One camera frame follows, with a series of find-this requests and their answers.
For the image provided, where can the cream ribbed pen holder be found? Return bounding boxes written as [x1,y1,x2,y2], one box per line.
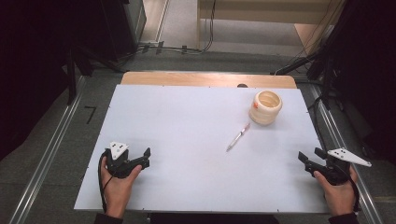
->
[248,90,284,127]

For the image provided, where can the white board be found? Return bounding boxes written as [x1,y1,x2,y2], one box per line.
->
[73,84,332,215]

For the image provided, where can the black floor cables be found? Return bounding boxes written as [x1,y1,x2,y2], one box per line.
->
[120,0,219,64]

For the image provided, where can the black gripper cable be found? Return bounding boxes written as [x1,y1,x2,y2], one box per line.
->
[97,150,114,215]
[337,164,362,213]

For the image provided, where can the person's left hand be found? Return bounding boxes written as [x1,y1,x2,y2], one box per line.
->
[100,156,143,219]

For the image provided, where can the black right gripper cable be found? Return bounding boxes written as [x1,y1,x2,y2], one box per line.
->
[337,164,362,213]

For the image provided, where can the black curtain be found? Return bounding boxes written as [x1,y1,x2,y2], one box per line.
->
[0,0,106,161]
[323,0,396,167]

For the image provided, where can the person's right hand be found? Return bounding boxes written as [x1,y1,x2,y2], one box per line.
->
[313,165,359,217]

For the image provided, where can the white pen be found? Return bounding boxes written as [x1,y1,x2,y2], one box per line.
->
[225,122,251,153]

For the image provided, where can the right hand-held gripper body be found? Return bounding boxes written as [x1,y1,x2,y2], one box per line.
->
[304,147,373,187]

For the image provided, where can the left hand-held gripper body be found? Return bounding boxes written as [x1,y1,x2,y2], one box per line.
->
[104,141,140,179]

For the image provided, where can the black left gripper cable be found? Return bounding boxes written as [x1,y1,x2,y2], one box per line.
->
[97,150,114,215]

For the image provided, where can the metal floor rail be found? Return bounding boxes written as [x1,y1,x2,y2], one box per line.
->
[306,83,386,224]
[8,75,89,224]

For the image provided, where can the person's dark torso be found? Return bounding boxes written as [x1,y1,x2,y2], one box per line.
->
[148,213,280,224]

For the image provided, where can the black metal stand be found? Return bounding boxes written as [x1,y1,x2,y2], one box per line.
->
[270,27,347,111]
[63,43,126,105]

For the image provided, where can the dark cabinet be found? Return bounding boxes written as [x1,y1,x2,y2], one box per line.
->
[98,0,148,63]

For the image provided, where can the wooden table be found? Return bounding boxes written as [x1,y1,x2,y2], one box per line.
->
[120,71,298,90]

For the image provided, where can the light wooden furniture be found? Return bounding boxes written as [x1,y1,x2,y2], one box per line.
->
[196,0,347,56]

